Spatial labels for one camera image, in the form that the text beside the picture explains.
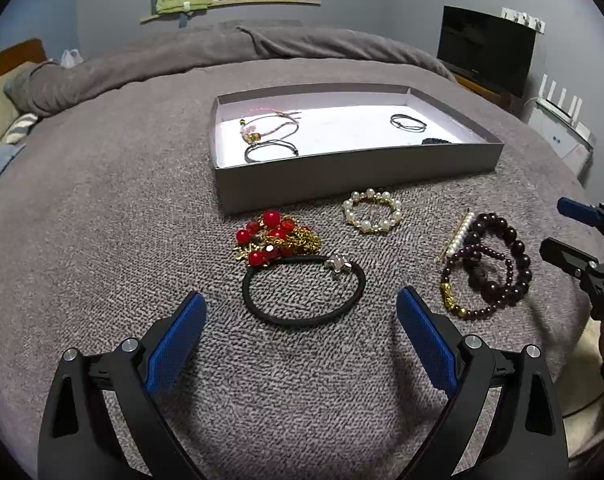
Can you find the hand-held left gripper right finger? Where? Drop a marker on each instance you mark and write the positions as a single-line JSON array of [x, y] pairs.
[[424, 340]]

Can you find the wooden headboard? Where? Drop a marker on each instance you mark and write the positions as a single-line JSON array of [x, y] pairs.
[[12, 57]]

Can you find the grey cardboard box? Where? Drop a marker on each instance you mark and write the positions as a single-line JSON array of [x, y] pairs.
[[352, 170]]

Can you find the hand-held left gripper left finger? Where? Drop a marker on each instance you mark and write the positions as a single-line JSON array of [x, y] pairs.
[[178, 340]]

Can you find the wooden wall shelf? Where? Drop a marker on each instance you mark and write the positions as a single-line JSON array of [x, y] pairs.
[[262, 4]]

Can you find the white wall hooks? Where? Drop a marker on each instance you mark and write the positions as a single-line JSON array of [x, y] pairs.
[[524, 20]]

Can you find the black monitor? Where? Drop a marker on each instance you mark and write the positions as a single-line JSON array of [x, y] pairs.
[[487, 47]]

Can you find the white router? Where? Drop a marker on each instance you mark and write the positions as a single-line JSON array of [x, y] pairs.
[[564, 110]]

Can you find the green cloth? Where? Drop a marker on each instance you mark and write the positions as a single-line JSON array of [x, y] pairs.
[[174, 2]]

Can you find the white plastic bag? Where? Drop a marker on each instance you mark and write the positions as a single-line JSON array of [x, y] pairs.
[[71, 58]]

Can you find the striped pillow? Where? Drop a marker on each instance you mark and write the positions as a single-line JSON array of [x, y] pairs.
[[22, 127]]

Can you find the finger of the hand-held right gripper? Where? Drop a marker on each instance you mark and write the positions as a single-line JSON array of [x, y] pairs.
[[564, 255], [577, 210]]

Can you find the pearl hair clip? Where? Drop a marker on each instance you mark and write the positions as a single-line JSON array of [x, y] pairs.
[[454, 237]]

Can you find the white cabinet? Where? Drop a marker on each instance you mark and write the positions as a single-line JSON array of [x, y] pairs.
[[557, 142]]

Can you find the wooden desk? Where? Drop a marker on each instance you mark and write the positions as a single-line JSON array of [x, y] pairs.
[[482, 92]]

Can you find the grey blanket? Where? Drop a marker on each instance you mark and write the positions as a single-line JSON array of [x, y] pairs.
[[132, 210]]

